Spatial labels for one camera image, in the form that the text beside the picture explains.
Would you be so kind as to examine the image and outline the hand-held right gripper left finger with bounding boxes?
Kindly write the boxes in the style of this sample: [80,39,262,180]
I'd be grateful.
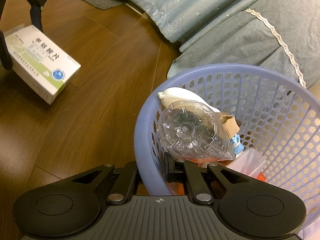
[71,161,141,204]

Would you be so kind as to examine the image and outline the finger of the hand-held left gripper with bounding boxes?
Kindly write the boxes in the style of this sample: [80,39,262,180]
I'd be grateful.
[0,0,23,70]
[21,0,50,32]

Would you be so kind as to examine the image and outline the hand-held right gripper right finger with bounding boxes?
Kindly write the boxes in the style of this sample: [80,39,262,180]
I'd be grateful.
[164,152,250,203]

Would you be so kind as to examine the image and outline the white medicine box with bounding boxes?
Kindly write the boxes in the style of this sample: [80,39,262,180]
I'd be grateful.
[4,24,82,105]

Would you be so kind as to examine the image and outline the crushed clear plastic bottle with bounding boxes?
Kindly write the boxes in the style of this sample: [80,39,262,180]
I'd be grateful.
[157,100,237,162]

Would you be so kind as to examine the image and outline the blue white face mask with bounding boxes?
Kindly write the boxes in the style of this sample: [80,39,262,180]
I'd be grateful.
[229,134,244,155]

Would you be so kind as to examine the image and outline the white plastic handle tool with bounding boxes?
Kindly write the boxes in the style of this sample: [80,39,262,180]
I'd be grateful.
[157,86,220,113]

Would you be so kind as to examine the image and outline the beige fabric toe sleeve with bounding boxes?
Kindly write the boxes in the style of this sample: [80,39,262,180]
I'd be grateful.
[216,112,241,139]

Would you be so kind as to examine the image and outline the clear plastic box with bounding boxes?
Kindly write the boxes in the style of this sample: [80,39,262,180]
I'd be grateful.
[226,147,267,178]

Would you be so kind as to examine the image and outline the purple plastic basket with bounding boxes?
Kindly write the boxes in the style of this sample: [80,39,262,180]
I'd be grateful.
[134,64,320,240]

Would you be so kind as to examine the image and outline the red snack wrapper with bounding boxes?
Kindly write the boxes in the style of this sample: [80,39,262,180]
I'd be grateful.
[170,181,187,195]

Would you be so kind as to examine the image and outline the teal cloth with lace trim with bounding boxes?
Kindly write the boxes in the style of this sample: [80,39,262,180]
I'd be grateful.
[166,0,320,89]

